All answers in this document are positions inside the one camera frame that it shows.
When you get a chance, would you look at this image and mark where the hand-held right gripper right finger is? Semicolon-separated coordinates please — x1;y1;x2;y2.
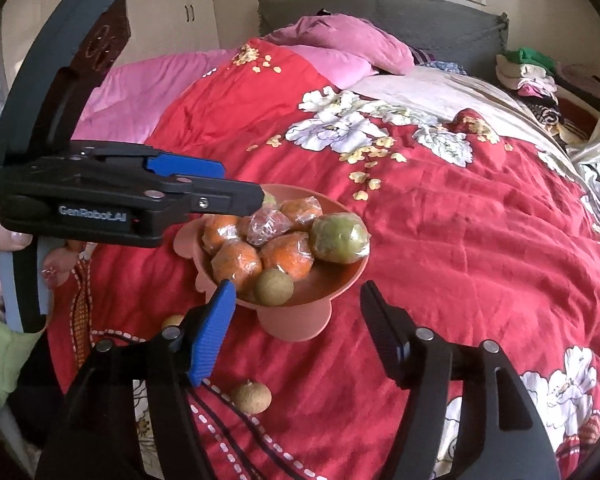
360;280;564;480

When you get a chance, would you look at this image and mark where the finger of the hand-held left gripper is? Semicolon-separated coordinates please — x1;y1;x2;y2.
145;178;266;219
80;142;227;182

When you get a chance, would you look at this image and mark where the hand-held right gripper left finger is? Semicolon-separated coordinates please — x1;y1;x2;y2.
35;280;238;480

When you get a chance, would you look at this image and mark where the small reddish fruit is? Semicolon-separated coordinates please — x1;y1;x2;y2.
244;210;295;247

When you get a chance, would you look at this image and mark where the pink footed bowl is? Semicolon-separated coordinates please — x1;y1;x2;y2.
174;184;371;343

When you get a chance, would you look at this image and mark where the large orange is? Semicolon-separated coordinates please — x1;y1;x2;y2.
259;232;315;281

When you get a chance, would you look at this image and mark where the large green fruit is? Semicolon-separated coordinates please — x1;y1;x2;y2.
308;213;371;265

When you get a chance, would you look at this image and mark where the person's left forearm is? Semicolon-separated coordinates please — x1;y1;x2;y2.
0;302;48;413

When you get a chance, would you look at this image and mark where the pink blanket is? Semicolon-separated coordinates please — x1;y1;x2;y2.
72;15;416;142

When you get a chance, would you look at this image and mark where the red floral blanket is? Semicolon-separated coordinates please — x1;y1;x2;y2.
47;37;600;480

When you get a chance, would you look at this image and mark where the white wardrobe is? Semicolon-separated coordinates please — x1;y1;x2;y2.
0;0;217;73

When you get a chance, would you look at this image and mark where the beige bed sheet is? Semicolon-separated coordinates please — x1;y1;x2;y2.
350;65;581;171

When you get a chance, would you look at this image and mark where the grey padded headboard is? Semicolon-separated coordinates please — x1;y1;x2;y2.
257;0;510;81

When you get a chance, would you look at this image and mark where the white crumpled cloth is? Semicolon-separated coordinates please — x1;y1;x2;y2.
567;125;600;241

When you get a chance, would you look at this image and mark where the pile of folded clothes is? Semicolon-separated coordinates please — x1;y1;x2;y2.
495;47;597;141

